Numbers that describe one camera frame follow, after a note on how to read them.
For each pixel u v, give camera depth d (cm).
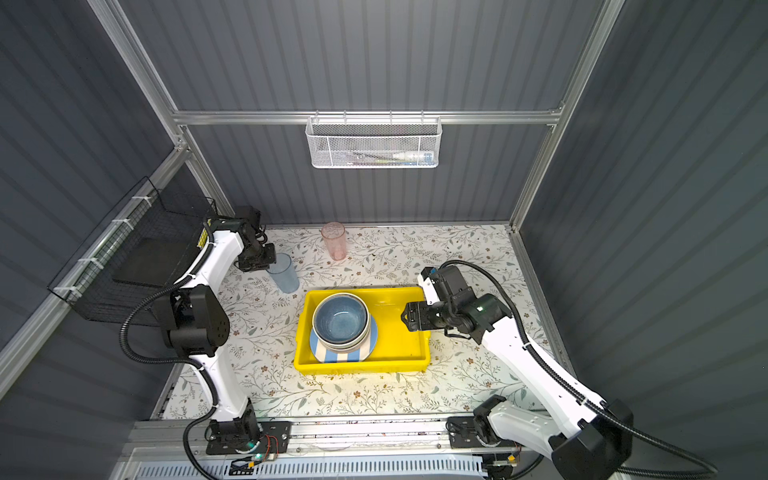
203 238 81
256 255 79
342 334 81
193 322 54
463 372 84
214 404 60
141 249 76
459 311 56
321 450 72
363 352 83
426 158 90
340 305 84
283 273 91
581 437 37
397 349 87
